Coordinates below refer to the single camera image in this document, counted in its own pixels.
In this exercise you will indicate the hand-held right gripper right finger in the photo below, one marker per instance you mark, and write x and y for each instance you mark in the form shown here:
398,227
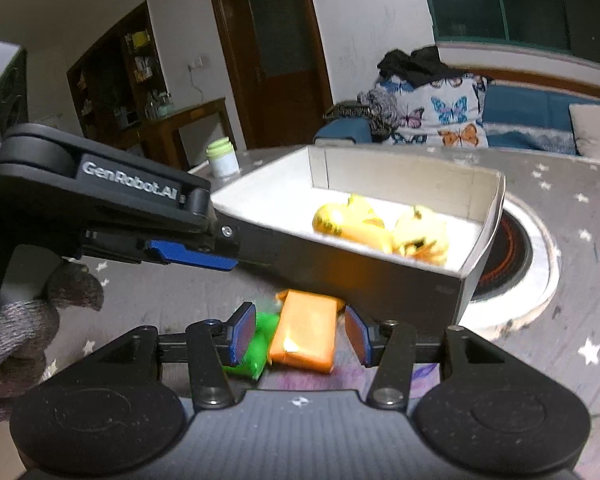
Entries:
356,335

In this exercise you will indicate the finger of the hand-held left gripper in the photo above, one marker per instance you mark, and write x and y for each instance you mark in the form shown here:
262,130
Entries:
195,255

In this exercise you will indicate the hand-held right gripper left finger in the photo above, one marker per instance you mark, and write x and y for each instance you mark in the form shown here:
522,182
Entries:
242,332

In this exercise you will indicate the green packet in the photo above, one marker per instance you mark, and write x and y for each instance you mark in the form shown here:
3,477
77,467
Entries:
260,355

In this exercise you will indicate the orange packet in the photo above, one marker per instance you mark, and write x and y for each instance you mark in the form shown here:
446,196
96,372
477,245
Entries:
305,330

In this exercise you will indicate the white cardboard box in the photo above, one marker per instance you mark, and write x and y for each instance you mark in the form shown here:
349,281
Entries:
390,280

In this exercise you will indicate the yellow toy figure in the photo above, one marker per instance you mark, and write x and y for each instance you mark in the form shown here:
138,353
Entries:
422,235
350,222

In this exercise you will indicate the person's left hand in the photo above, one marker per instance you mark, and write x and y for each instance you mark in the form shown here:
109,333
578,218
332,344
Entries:
10,340

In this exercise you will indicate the small white appliance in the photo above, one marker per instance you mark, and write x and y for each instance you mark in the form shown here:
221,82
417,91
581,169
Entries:
127,117

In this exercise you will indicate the white jar with green lid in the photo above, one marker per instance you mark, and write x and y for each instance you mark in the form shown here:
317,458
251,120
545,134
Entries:
223,160

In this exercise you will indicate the dark wooden shelf cabinet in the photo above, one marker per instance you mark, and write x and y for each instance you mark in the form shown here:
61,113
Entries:
105,85

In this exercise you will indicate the glass jar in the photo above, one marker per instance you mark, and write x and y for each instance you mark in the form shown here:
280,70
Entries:
159,106

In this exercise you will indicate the wooden side table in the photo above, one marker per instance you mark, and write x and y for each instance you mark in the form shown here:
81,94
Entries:
195,115

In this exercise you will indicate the round induction cooker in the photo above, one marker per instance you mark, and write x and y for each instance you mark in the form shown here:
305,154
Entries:
510,255

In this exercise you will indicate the grey star-print tablecloth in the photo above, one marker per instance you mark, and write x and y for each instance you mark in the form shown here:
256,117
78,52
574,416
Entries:
555,310

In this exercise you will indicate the brown wooden door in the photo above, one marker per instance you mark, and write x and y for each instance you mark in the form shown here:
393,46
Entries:
275,50

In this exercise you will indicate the striped cloth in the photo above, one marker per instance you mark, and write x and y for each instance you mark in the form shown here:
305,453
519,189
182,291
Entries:
375,107

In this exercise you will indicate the butterfly print pillow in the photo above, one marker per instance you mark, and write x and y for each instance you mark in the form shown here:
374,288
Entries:
445,115

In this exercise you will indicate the black clothes pile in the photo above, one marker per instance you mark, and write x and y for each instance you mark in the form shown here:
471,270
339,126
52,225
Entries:
415,67

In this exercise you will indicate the blue sofa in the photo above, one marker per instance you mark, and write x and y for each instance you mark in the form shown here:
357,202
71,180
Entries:
525,110

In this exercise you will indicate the grey pillow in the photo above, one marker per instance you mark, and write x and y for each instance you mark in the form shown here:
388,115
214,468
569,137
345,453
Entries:
597,130

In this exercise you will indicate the green-framed window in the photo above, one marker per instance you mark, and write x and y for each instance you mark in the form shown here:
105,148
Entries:
525,5

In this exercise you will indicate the white wall socket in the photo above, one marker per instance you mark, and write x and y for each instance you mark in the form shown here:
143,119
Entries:
196,64

